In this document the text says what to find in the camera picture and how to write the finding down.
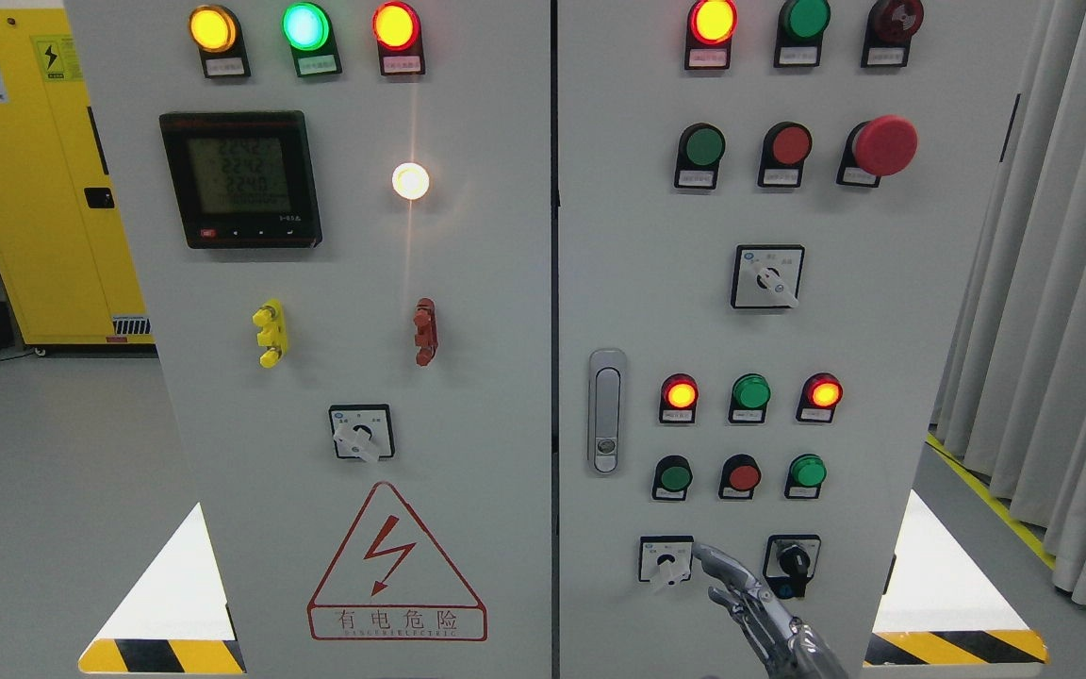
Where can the silver robotic hand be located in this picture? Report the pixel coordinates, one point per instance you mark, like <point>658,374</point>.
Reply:
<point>787,646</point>

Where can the green push button lower right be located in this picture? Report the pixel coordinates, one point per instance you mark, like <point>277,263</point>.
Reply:
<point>805,477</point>

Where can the red push button lower middle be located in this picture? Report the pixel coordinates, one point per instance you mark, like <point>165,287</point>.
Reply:
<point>740,476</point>

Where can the green push button lower left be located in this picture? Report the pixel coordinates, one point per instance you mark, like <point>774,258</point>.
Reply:
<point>671,479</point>

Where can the red push button upper row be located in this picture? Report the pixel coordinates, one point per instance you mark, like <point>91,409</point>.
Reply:
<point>785,148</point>

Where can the green push button upper row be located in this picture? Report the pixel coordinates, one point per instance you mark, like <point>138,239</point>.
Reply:
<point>700,148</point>

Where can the red emergency stop mushroom button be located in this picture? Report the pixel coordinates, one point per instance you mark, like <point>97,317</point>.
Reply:
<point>875,149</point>

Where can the red indicator light middle right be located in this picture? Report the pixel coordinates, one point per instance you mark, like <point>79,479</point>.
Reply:
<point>819,397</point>

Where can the red indicator light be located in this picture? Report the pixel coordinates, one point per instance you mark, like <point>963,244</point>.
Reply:
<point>398,33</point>
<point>679,397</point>
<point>819,397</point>
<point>708,39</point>

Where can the green indicator light middle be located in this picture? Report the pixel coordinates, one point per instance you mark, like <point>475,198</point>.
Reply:
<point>749,399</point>

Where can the green indicator light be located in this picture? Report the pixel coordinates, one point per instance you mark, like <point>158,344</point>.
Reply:
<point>799,33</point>
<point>749,399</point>
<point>311,39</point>

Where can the red indicator light middle left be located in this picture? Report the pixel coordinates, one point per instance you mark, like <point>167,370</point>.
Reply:
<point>679,397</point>

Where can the grey curtain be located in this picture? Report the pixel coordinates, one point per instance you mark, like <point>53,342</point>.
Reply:
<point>1012,405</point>

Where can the red electric danger warning sign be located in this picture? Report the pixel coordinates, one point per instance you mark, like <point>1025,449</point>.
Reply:
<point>391,581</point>

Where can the grey right cabinet door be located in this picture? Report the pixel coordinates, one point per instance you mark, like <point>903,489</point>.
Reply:
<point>647,268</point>

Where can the grey cabinet door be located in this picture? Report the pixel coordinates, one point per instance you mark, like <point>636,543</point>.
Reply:
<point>647,268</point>
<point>472,429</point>

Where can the red terminal connector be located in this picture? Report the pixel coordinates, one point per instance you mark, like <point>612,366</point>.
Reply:
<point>426,331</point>

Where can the white lit indicator lamp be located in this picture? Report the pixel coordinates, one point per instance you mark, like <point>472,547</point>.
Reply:
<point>411,181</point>

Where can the yellow terminal connector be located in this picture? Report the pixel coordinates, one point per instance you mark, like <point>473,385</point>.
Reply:
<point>273,332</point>

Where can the green indicator light top right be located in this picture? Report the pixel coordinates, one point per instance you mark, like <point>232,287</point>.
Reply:
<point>799,33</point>

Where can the grey left cabinet door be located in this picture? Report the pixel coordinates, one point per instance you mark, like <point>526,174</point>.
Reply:
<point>472,429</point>

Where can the red indicator light top right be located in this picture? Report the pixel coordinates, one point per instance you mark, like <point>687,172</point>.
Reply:
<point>708,39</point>

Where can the dark red buzzer light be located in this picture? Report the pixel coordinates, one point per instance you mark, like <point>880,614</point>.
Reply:
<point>888,32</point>

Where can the black digital power meter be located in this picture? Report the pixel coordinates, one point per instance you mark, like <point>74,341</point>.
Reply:
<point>242,180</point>

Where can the red indicator light top left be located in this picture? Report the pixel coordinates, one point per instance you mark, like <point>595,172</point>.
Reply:
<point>398,33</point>

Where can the green indicator light top left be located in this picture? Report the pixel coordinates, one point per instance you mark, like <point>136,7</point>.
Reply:
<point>311,39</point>

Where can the yellow indicator light top left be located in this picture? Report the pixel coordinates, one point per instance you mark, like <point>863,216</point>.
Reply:
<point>220,42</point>

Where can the yellow safety storage cabinet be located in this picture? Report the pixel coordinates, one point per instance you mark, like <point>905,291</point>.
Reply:
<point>67,270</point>

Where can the black key selector switch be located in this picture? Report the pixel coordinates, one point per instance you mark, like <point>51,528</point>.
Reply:
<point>790,562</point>

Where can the lower white rotary selector switch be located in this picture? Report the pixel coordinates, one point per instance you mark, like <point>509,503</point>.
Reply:
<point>665,561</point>

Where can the silver cabinet door handle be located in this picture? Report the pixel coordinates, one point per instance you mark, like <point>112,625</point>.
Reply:
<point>606,369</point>

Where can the upper right rotary selector switch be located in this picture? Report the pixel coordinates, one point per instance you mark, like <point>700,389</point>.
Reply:
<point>766,276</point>

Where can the left panel rotary selector switch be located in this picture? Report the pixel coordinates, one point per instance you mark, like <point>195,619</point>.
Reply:
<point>362,432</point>

